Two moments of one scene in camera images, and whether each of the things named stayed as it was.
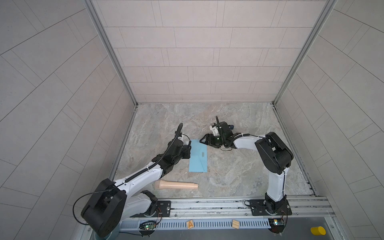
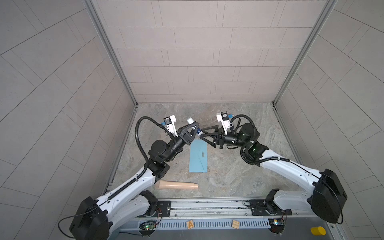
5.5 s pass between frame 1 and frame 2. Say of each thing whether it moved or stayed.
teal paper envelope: stayed
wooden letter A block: stayed
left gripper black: moved
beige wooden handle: stayed
